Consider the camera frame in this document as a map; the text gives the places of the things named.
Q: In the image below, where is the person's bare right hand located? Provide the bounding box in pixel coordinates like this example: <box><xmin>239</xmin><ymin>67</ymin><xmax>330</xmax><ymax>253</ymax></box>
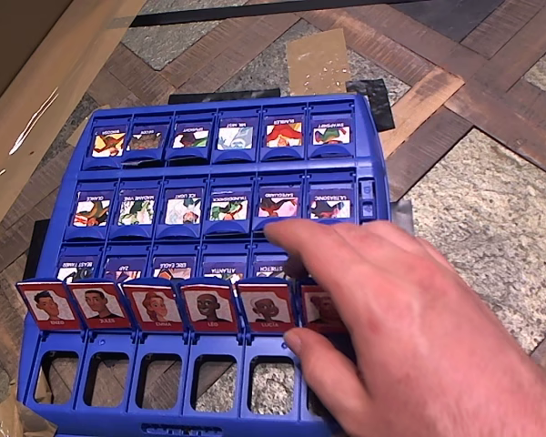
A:
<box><xmin>263</xmin><ymin>218</ymin><xmax>546</xmax><ymax>437</ymax></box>

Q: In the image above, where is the red card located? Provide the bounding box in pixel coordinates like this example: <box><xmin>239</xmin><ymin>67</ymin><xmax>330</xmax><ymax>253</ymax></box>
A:
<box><xmin>298</xmin><ymin>281</ymin><xmax>347</xmax><ymax>333</ymax></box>

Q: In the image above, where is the red card Lucia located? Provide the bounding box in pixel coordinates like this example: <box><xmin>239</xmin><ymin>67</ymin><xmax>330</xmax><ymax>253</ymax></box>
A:
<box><xmin>236</xmin><ymin>278</ymin><xmax>298</xmax><ymax>336</ymax></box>

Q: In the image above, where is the purple Ultrasonic game card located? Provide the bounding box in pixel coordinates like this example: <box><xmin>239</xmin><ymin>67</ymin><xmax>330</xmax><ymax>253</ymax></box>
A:
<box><xmin>304</xmin><ymin>173</ymin><xmax>359</xmax><ymax>225</ymax></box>

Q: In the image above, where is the blue flip tile Sir Stretch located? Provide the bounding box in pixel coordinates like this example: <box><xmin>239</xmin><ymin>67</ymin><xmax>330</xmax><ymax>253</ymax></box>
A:
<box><xmin>249</xmin><ymin>243</ymin><xmax>297</xmax><ymax>281</ymax></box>

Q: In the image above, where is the blue flip tile Atlantia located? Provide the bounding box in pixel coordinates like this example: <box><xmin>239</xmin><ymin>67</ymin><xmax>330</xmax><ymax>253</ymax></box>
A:
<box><xmin>198</xmin><ymin>243</ymin><xmax>251</xmax><ymax>286</ymax></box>

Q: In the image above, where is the red card Leo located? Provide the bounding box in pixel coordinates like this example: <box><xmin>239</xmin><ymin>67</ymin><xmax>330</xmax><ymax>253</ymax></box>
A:
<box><xmin>177</xmin><ymin>278</ymin><xmax>241</xmax><ymax>334</ymax></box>

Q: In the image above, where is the blue flip tile Rumbler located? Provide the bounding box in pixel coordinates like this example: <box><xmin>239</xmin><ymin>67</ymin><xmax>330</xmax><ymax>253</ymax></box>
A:
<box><xmin>258</xmin><ymin>107</ymin><xmax>308</xmax><ymax>163</ymax></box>

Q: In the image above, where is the red card Emma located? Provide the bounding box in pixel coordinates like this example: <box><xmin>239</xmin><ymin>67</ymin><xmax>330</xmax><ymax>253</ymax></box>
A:
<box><xmin>121</xmin><ymin>278</ymin><xmax>186</xmax><ymax>332</ymax></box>

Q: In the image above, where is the blue flip tile Mr Mist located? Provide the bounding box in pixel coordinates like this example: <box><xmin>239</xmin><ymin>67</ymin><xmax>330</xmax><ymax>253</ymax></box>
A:
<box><xmin>211</xmin><ymin>108</ymin><xmax>260</xmax><ymax>164</ymax></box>

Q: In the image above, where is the blue flip tile Spright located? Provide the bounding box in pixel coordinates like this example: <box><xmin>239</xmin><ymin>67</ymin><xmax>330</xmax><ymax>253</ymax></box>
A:
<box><xmin>166</xmin><ymin>111</ymin><xmax>215</xmax><ymax>165</ymax></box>

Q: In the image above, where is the purple Zap game card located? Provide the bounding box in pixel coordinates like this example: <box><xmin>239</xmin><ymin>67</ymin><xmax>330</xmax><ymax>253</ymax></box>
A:
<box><xmin>102</xmin><ymin>245</ymin><xmax>151</xmax><ymax>283</ymax></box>

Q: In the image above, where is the red character face card tile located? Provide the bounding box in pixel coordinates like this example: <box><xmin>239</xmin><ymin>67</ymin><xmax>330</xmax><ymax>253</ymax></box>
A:
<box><xmin>15</xmin><ymin>278</ymin><xmax>82</xmax><ymax>331</ymax></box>
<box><xmin>66</xmin><ymin>279</ymin><xmax>133</xmax><ymax>330</ymax></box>

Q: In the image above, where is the blue flip tile Gecko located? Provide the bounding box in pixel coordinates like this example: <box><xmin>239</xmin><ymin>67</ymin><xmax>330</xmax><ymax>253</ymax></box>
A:
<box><xmin>126</xmin><ymin>114</ymin><xmax>172</xmax><ymax>166</ymax></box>

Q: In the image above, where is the purple Beast game card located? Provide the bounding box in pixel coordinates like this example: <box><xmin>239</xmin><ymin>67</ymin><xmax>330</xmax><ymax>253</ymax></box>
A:
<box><xmin>56</xmin><ymin>245</ymin><xmax>104</xmax><ymax>283</ymax></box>

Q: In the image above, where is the blue flip tile Whoosh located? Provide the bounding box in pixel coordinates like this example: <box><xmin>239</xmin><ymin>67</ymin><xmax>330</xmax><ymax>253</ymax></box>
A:
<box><xmin>86</xmin><ymin>116</ymin><xmax>131</xmax><ymax>170</ymax></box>

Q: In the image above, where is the glossy dark tape piece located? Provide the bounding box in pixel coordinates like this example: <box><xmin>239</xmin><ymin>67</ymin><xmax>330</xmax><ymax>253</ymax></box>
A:
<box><xmin>389</xmin><ymin>198</ymin><xmax>416</xmax><ymax>238</ymax></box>

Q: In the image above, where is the black tape piece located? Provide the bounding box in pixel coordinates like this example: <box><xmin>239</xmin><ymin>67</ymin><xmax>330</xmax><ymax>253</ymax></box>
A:
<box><xmin>24</xmin><ymin>219</ymin><xmax>51</xmax><ymax>279</ymax></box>
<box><xmin>345</xmin><ymin>78</ymin><xmax>397</xmax><ymax>133</ymax></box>
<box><xmin>167</xmin><ymin>87</ymin><xmax>282</xmax><ymax>105</ymax></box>

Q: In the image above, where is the blue plastic Guess Who board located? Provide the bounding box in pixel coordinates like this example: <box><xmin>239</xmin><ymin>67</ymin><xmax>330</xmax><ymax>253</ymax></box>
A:
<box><xmin>15</xmin><ymin>93</ymin><xmax>395</xmax><ymax>437</ymax></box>

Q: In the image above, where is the brown packing tape piece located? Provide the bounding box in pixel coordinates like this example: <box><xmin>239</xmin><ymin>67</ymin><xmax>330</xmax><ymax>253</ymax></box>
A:
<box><xmin>66</xmin><ymin>105</ymin><xmax>111</xmax><ymax>147</ymax></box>
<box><xmin>0</xmin><ymin>390</ymin><xmax>58</xmax><ymax>437</ymax></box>
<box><xmin>285</xmin><ymin>27</ymin><xmax>350</xmax><ymax>96</ymax></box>

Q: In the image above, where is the long black tape strip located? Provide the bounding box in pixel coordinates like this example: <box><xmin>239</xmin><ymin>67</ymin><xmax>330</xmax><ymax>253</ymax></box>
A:
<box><xmin>129</xmin><ymin>0</ymin><xmax>438</xmax><ymax>29</ymax></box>

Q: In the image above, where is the brown cardboard box wall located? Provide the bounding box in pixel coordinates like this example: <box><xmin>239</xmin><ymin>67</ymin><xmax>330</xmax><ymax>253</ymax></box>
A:
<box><xmin>0</xmin><ymin>0</ymin><xmax>147</xmax><ymax>249</ymax></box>

